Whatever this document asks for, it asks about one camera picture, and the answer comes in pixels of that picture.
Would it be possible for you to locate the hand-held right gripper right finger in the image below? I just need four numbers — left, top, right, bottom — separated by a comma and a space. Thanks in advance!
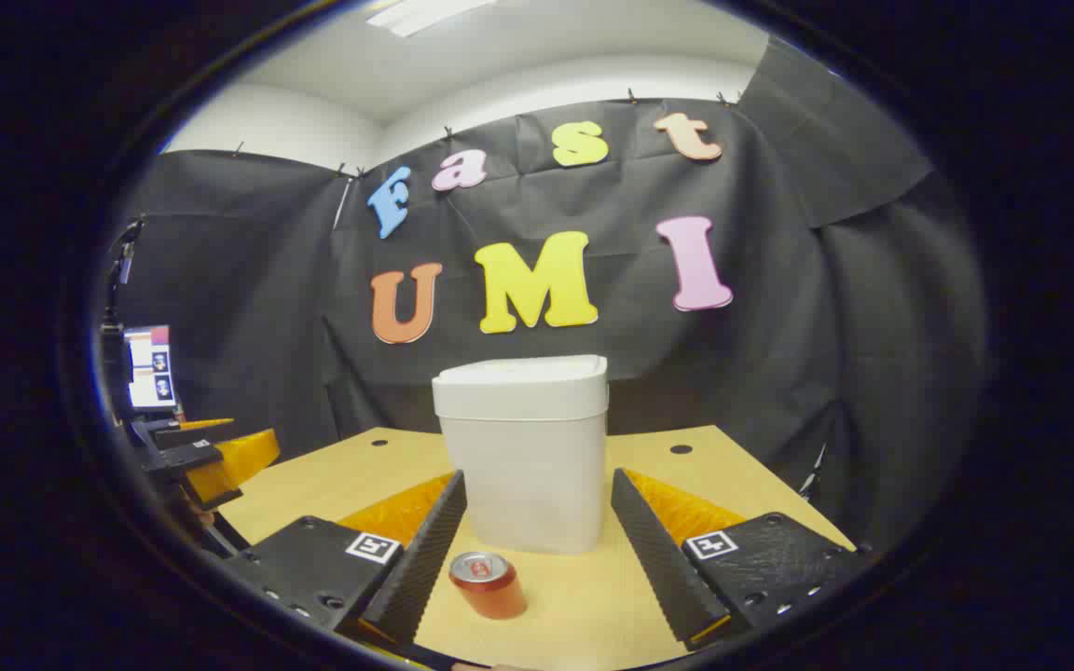
610, 467, 874, 651

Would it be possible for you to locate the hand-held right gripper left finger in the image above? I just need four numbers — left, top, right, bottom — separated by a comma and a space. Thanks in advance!
220, 469, 469, 647

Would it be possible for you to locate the red pop can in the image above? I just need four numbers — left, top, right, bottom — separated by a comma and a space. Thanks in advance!
448, 551, 528, 621

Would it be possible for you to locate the white desktop garbage bin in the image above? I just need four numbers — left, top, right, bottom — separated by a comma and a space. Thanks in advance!
432, 354, 610, 555

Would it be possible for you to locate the wooden desktop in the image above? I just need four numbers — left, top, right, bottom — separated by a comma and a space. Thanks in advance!
218, 424, 857, 671

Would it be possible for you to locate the computer monitor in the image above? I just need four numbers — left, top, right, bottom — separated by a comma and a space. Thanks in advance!
124, 324, 177, 412

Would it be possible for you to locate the black backdrop cloth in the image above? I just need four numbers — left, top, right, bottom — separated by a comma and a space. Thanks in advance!
113, 37, 990, 560

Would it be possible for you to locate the ceiling light panel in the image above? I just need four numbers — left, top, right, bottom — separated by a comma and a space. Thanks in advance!
365, 0, 498, 38

